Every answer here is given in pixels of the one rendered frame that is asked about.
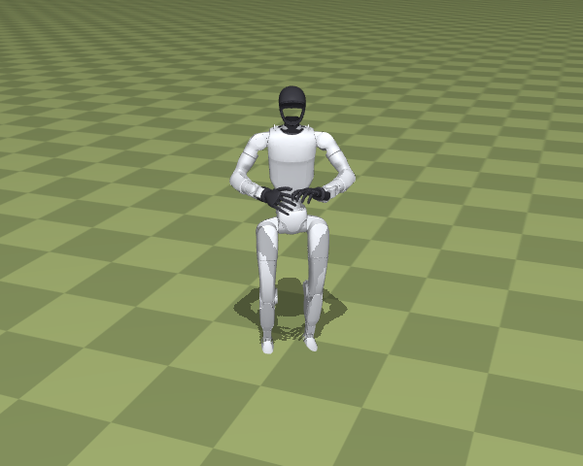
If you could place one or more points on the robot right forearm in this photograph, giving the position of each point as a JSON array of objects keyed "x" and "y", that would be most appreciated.
[{"x": 245, "y": 185}]

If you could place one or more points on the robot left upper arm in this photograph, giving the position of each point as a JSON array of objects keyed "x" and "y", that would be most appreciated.
[{"x": 334, "y": 154}]

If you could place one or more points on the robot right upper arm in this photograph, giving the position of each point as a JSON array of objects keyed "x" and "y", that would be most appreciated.
[{"x": 249, "y": 155}]

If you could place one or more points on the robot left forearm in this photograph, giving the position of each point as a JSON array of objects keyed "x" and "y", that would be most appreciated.
[{"x": 339, "y": 184}]

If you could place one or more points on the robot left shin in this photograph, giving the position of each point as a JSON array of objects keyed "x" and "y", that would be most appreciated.
[{"x": 312, "y": 311}]

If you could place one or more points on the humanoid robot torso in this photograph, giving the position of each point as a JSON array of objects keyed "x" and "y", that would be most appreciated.
[{"x": 291, "y": 163}]

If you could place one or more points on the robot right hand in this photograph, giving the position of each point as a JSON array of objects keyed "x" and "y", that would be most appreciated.
[{"x": 273, "y": 198}]

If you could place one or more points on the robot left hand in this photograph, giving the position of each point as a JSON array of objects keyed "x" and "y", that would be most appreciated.
[{"x": 317, "y": 193}]

